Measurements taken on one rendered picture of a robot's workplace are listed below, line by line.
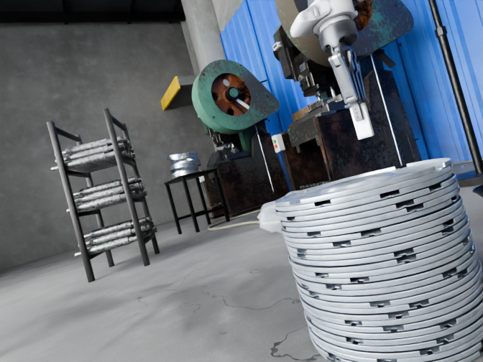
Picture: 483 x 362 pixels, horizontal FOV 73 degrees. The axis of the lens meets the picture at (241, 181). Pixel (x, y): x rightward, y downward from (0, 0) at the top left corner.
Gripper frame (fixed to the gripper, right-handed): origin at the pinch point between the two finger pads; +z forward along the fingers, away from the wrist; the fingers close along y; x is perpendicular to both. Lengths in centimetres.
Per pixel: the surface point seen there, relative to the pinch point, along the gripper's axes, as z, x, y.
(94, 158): -33, 160, 34
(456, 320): 30.9, -10.7, -22.3
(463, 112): -1, -13, 145
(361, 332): 30.4, 0.2, -27.4
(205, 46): -250, 323, 386
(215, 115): -77, 200, 205
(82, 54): -329, 552, 294
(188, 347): 36, 39, -26
